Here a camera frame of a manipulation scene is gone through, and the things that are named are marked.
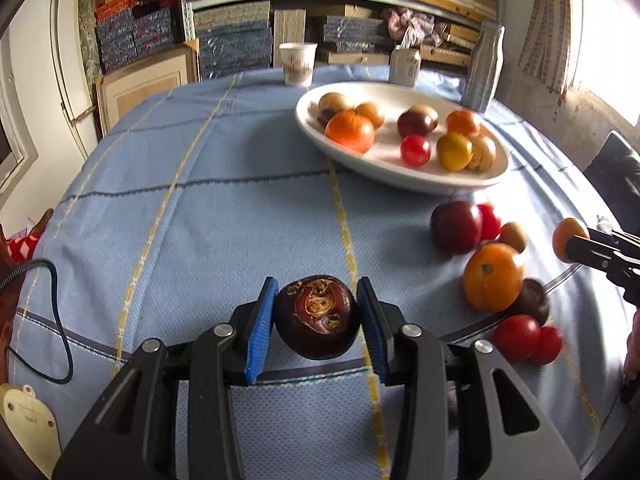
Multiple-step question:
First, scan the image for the small tan fruit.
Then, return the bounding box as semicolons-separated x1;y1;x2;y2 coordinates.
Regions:
355;102;385;130

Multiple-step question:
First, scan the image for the person's right hand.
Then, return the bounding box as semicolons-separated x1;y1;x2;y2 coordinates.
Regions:
624;310;640;380

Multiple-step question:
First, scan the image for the red cherry tomato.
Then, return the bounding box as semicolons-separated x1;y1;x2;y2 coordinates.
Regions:
400;134;431;168

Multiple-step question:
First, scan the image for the silver metal bottle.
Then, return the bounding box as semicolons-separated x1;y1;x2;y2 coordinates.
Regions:
461;21;504;113

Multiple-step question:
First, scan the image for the small red tomato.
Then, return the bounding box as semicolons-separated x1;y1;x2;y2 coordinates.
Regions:
528;325;563;366

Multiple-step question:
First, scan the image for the orange tangerine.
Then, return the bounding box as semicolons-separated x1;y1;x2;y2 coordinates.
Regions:
462;243;526;312

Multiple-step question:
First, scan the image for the black cushion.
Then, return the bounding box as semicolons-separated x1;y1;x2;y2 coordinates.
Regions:
584;131;640;235

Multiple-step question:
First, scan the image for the small orange kumquat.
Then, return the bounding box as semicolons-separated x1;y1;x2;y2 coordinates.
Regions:
552;218;590;263

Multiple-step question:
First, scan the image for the pink crumpled cloth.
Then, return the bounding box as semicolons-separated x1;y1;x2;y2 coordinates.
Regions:
381;8;447;49

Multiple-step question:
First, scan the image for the white drink can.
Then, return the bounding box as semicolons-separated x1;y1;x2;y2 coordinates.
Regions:
388;47;422;88

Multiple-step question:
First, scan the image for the yellow orange citrus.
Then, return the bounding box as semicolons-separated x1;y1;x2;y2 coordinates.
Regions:
436;132;473;172

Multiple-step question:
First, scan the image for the metal storage shelf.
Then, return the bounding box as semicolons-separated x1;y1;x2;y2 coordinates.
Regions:
179;0;506;79

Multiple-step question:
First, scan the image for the dark red plum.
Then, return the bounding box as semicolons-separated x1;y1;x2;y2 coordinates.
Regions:
431;200;482;256

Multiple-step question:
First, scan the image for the large yellow passion fruit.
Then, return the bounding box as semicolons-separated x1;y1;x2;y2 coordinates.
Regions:
317;92;354;127

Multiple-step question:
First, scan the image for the framed cardboard panel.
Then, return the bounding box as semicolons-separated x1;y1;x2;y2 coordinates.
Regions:
96;39;200;136

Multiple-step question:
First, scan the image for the tan potato-like fruit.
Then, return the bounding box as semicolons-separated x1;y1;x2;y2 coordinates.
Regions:
466;133;497;172

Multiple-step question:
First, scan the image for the black cable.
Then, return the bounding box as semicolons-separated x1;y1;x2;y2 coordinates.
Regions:
0;259;75;386

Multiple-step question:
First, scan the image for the orange mandarin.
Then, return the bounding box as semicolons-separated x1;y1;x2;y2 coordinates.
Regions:
324;110;375;155

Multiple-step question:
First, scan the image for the white paper cup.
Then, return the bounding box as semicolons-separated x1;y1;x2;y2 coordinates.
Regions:
279;42;318;88

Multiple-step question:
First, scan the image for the white oval plate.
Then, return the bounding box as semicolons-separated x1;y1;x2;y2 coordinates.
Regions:
293;80;511;198

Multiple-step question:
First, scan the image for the blue checked tablecloth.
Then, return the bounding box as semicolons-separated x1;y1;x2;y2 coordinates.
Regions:
10;70;632;470

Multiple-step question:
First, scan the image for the cream wooden board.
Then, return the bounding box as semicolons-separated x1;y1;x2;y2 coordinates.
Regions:
1;384;62;479

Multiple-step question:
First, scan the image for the dark brown mangosteen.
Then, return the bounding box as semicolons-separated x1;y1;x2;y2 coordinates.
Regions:
272;274;361;361

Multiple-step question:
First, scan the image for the dark plum on table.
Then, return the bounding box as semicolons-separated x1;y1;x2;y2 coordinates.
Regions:
396;110;431;138

